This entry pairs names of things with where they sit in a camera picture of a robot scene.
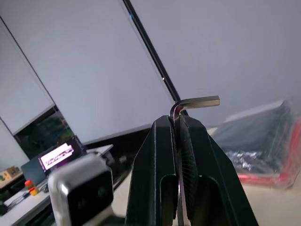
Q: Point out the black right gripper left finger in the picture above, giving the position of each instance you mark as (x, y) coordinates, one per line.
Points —
(150, 169)

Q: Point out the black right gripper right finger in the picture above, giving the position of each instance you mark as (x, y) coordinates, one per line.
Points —
(211, 174)

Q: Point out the silver L-shaped hex key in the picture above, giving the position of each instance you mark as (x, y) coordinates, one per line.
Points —
(200, 100)

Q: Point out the red clear plastic storage box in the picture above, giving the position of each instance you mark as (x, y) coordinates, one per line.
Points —
(265, 146)

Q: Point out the open dark laptop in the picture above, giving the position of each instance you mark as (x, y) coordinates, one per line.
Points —
(35, 173)

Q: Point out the red yellow green toy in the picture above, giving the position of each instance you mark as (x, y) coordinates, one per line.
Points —
(31, 187)

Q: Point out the grey side desk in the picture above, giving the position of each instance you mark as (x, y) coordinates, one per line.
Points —
(28, 204)

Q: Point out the wooden shelf with small items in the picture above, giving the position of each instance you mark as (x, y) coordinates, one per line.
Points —
(9, 175)

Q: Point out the silver camera with black lens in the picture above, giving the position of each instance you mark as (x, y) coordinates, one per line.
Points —
(81, 186)

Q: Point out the black partition frame post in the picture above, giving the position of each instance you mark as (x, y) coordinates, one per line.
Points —
(152, 49)

